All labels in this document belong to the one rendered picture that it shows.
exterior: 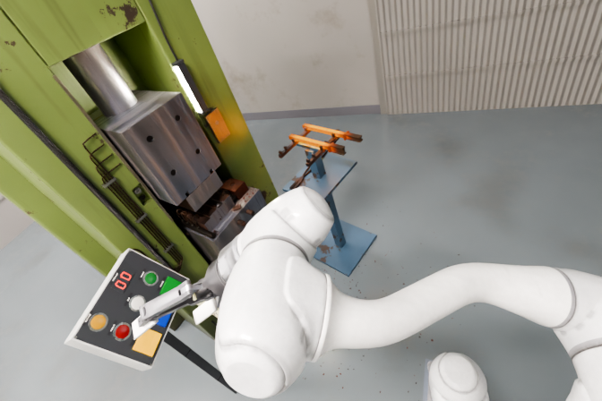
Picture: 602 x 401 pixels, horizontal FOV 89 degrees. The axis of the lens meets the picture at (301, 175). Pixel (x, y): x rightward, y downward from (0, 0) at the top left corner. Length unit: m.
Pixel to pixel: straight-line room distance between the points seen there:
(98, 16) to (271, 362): 1.33
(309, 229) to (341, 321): 0.13
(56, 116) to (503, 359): 2.29
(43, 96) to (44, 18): 0.25
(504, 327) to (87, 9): 2.45
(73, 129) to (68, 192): 0.24
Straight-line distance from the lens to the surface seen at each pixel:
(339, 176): 1.89
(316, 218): 0.46
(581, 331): 0.70
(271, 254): 0.40
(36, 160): 1.39
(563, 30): 3.51
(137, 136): 1.34
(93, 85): 1.50
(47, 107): 1.38
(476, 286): 0.58
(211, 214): 1.62
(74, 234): 1.99
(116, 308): 1.34
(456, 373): 1.16
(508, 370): 2.13
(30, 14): 1.39
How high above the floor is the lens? 1.98
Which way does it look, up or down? 39 degrees down
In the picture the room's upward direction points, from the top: 20 degrees counter-clockwise
